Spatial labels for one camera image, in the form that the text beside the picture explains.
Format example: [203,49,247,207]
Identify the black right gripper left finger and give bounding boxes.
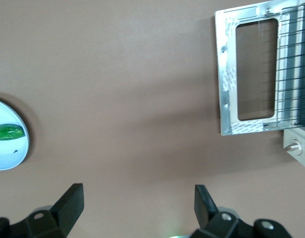
[8,183,85,238]

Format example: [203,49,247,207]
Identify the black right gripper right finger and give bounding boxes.
[191,184,292,238]

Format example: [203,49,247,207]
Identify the white oven knob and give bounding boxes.
[284,139,302,156]

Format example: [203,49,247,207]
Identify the white toaster oven body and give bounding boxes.
[278,0,305,174]

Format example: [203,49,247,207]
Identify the light blue round plate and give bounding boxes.
[0,97,30,172]

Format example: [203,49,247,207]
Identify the green cucumber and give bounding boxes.
[0,122,26,140]

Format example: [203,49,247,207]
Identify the wire oven rack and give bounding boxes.
[273,3,305,125]

